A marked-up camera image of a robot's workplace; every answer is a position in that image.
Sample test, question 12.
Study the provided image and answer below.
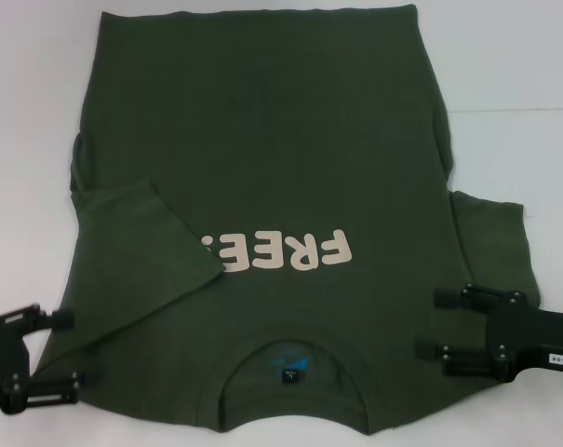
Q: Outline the dark green FREE t-shirt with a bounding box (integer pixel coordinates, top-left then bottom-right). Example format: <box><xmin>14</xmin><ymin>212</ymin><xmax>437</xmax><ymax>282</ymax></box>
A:
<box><xmin>41</xmin><ymin>3</ymin><xmax>543</xmax><ymax>437</ymax></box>

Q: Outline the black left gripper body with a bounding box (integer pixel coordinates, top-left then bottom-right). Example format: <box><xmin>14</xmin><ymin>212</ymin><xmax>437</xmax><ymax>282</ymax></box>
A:
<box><xmin>0</xmin><ymin>313</ymin><xmax>32</xmax><ymax>416</ymax></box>

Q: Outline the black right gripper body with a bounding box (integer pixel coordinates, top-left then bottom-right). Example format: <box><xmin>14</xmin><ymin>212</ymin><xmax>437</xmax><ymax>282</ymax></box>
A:
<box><xmin>485</xmin><ymin>297</ymin><xmax>563</xmax><ymax>386</ymax></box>

